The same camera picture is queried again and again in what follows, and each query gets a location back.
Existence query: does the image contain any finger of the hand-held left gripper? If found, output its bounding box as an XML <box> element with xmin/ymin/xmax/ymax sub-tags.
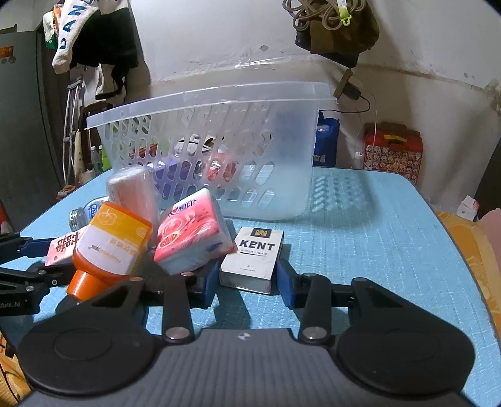
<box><xmin>0</xmin><ymin>261</ymin><xmax>76</xmax><ymax>301</ymax></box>
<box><xmin>0</xmin><ymin>232</ymin><xmax>53</xmax><ymax>264</ymax></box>

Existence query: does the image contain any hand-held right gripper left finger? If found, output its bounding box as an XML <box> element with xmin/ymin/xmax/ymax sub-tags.
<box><xmin>91</xmin><ymin>260</ymin><xmax>220</xmax><ymax>344</ymax></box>

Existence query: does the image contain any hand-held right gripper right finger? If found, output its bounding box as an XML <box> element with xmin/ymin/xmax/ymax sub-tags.
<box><xmin>276</xmin><ymin>260</ymin><xmax>397</xmax><ymax>345</ymax></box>

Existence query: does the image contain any pink snack packet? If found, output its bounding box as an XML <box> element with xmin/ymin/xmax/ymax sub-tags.
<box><xmin>44</xmin><ymin>230</ymin><xmax>89</xmax><ymax>267</ymax></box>

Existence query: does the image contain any white cigarette pack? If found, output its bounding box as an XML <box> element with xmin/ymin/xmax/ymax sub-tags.
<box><xmin>218</xmin><ymin>227</ymin><xmax>285</xmax><ymax>294</ymax></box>

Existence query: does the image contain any clear plastic basket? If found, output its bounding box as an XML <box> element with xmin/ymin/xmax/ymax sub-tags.
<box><xmin>85</xmin><ymin>80</ymin><xmax>340</xmax><ymax>222</ymax></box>

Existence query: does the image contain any pink tissue pack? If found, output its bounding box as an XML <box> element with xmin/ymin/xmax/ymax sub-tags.
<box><xmin>153</xmin><ymin>187</ymin><xmax>238</xmax><ymax>277</ymax></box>

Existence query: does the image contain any clear plastic water bottle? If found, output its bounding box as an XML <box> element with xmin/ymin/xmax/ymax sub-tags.
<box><xmin>69</xmin><ymin>196</ymin><xmax>112</xmax><ymax>232</ymax></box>

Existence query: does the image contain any orange bottle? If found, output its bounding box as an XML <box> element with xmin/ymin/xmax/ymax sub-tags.
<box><xmin>66</xmin><ymin>201</ymin><xmax>154</xmax><ymax>303</ymax></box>

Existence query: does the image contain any blue tablecloth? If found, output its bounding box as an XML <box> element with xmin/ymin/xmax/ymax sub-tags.
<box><xmin>0</xmin><ymin>167</ymin><xmax>497</xmax><ymax>404</ymax></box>

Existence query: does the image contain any pale pink cylinder container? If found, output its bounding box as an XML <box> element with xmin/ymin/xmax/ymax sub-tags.
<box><xmin>107</xmin><ymin>166</ymin><xmax>160</xmax><ymax>236</ymax></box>

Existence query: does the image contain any red white packet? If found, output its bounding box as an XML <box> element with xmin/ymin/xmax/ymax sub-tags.
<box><xmin>205</xmin><ymin>153</ymin><xmax>238</xmax><ymax>183</ymax></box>

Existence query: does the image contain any grey cabinet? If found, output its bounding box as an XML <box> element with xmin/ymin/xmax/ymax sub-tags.
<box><xmin>0</xmin><ymin>27</ymin><xmax>60</xmax><ymax>232</ymax></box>

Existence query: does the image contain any metal crutch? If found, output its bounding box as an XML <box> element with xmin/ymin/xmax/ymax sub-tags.
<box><xmin>60</xmin><ymin>76</ymin><xmax>86</xmax><ymax>186</ymax></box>

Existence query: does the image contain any blue bag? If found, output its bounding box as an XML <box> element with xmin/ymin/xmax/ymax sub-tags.
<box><xmin>314</xmin><ymin>111</ymin><xmax>339</xmax><ymax>167</ymax></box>

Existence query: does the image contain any red printed box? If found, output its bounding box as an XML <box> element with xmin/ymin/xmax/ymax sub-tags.
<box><xmin>362</xmin><ymin>121</ymin><xmax>424</xmax><ymax>185</ymax></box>

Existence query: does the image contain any yellow patterned blanket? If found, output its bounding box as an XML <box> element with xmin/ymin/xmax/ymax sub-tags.
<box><xmin>435</xmin><ymin>210</ymin><xmax>501</xmax><ymax>353</ymax></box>

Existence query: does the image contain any small white box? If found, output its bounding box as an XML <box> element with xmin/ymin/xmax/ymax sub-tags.
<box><xmin>457</xmin><ymin>194</ymin><xmax>481</xmax><ymax>223</ymax></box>

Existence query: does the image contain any black charger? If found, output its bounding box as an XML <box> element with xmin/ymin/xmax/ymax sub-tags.
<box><xmin>343</xmin><ymin>80</ymin><xmax>364</xmax><ymax>101</ymax></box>

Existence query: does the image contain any white printed sock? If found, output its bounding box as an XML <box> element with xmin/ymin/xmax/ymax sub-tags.
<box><xmin>52</xmin><ymin>0</ymin><xmax>98</xmax><ymax>76</ymax></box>

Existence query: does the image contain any black hanging garment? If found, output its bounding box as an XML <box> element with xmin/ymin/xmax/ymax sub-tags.
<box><xmin>70</xmin><ymin>0</ymin><xmax>141</xmax><ymax>80</ymax></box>

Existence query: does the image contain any olive hanging bag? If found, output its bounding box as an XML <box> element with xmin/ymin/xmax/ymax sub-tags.
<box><xmin>295</xmin><ymin>0</ymin><xmax>381</xmax><ymax>68</ymax></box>

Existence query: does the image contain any yellow-green clip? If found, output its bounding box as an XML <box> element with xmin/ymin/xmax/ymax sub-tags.
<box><xmin>337</xmin><ymin>0</ymin><xmax>354</xmax><ymax>27</ymax></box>

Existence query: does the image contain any white cable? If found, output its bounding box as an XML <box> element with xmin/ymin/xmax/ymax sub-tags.
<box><xmin>354</xmin><ymin>89</ymin><xmax>380</xmax><ymax>159</ymax></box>

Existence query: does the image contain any bundle of tan cords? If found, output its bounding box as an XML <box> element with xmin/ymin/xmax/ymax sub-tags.
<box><xmin>282</xmin><ymin>0</ymin><xmax>367</xmax><ymax>33</ymax></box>

